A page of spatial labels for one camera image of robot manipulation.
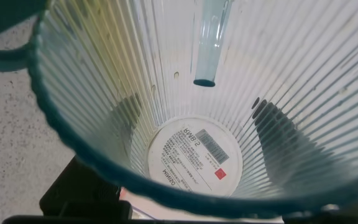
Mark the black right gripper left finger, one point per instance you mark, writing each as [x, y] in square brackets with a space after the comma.
[76, 189]

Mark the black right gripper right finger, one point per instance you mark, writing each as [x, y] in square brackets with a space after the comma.
[291, 149]

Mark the clear blue ribbed cup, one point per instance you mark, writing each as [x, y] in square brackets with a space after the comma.
[197, 155]

